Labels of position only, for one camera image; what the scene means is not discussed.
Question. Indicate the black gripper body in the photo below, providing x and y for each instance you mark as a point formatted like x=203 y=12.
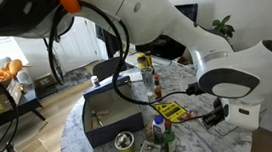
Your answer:
x=213 y=118

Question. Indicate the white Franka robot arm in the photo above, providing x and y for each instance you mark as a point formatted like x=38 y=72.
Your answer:
x=157 y=20

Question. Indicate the red sauce packet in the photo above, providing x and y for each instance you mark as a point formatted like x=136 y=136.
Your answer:
x=183 y=117
x=192 y=114

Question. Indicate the yellow printed packet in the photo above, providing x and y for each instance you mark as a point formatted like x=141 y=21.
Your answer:
x=171 y=111

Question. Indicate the green bottle red cap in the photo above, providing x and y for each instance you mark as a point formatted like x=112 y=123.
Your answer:
x=169 y=139

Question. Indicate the white bottle blue cap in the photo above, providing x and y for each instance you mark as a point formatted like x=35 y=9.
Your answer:
x=158 y=129

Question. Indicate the hot sauce bottle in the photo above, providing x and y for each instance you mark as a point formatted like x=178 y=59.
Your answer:
x=157 y=90

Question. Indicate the wooden block stick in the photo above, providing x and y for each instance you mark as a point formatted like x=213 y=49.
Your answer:
x=149 y=130
x=103 y=113
x=95 y=123

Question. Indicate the clear plastic cup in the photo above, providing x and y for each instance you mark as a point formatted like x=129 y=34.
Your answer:
x=150 y=97

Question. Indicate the clear labelled food package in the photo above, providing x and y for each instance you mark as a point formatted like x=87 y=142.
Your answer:
x=149 y=151

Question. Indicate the dark bottle yellow label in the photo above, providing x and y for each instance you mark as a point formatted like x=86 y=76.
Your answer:
x=149 y=59

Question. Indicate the white paper sheet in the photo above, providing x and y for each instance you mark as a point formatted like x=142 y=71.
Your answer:
x=135 y=75

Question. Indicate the vitamin bottle yellow lid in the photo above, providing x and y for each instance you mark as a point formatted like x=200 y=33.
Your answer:
x=142 y=62

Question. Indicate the open tin can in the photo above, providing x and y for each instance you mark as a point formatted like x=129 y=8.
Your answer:
x=124 y=144

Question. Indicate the green potted plant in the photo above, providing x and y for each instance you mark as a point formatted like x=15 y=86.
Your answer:
x=223 y=26

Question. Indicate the blue cardboard box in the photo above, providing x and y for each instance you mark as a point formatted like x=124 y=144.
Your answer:
x=114 y=128

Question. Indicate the metal spoon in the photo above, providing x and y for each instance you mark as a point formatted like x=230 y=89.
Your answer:
x=97 y=118

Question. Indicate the blue cardboard box lid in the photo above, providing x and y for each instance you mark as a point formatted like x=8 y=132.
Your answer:
x=100 y=89

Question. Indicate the black chair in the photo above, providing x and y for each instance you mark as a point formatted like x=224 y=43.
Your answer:
x=106 y=68

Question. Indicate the plain white bottle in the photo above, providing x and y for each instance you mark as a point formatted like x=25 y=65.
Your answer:
x=95 y=81

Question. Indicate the dark hanging coat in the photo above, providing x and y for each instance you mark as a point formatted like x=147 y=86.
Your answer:
x=109 y=41

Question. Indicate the dark patterned rug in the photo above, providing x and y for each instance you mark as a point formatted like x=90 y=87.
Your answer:
x=72 y=79

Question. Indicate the white closet door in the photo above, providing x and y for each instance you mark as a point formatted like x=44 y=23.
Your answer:
x=79 y=44

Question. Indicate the small cardboard box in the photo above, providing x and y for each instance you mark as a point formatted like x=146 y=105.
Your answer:
x=45 y=81

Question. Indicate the dark low bench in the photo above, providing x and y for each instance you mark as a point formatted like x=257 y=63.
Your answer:
x=28 y=100

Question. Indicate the white round object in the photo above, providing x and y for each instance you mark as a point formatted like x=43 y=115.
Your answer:
x=25 y=77

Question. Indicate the orange plush toy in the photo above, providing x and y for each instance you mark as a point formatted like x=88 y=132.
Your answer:
x=14 y=67

